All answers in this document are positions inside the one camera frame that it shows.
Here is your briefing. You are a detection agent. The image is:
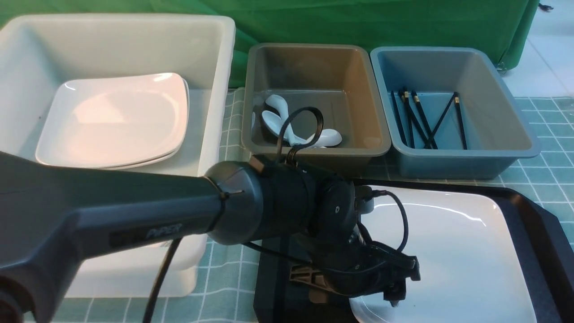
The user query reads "white plate in bin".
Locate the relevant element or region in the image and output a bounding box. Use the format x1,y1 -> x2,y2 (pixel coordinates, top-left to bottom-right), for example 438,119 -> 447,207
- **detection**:
103,78 -> 190,171
35,72 -> 189,168

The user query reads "bottom white plate in bin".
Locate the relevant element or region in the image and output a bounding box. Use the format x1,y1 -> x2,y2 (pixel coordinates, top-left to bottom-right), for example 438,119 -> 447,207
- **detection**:
103,78 -> 190,171

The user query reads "black chopstick in bin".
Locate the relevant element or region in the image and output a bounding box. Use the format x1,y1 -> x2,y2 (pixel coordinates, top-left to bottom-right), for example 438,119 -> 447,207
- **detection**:
411,90 -> 438,149
401,87 -> 428,143
453,92 -> 468,150

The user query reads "white spoon in bin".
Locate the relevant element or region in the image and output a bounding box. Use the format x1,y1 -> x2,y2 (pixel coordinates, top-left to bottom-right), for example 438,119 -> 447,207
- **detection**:
299,129 -> 342,148
261,110 -> 284,138

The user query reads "black serving tray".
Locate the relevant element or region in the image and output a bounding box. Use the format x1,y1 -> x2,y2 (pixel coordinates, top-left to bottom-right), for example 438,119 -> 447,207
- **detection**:
253,179 -> 574,323

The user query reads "white spoon in bin right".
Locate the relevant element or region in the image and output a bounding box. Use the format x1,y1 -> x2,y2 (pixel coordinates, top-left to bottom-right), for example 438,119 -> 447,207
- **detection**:
299,129 -> 342,148

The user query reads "large white plastic bin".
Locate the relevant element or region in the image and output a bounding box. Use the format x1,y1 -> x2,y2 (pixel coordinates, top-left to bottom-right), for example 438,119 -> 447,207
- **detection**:
0,13 -> 235,298

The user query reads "brown plastic bin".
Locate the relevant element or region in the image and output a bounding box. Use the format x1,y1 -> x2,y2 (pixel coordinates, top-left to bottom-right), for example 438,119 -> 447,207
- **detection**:
242,43 -> 391,177

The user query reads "large white square plate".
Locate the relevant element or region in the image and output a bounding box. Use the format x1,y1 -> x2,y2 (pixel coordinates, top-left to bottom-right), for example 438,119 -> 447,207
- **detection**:
350,187 -> 537,323

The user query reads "black chopstick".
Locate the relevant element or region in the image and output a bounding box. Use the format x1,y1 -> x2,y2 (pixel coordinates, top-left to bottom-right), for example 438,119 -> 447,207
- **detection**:
424,92 -> 457,149
401,87 -> 428,143
390,91 -> 407,145
453,92 -> 468,150
411,90 -> 438,149

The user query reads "white spoon in bin left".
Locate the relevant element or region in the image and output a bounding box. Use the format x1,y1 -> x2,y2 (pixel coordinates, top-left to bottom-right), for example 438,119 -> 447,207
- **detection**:
261,110 -> 284,138

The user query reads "white ceramic soup spoon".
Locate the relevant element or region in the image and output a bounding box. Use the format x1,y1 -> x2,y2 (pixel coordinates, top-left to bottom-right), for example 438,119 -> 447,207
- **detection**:
265,94 -> 304,146

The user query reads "top white plate in bin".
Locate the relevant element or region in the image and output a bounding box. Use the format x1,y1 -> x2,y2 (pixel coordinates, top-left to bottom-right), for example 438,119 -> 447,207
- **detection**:
35,72 -> 189,168

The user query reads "blue plastic bin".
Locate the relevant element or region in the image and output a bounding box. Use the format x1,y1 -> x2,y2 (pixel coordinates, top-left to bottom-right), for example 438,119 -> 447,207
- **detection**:
370,47 -> 541,179

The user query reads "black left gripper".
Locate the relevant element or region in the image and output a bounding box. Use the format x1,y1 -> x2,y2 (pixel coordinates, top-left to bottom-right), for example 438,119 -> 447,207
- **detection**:
289,224 -> 421,307

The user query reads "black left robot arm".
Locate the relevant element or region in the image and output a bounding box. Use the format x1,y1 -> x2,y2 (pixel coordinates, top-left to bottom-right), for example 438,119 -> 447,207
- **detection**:
0,153 -> 421,323

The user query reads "green backdrop cloth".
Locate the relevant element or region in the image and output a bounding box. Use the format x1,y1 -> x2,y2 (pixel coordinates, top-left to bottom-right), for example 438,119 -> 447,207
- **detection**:
0,0 -> 539,87

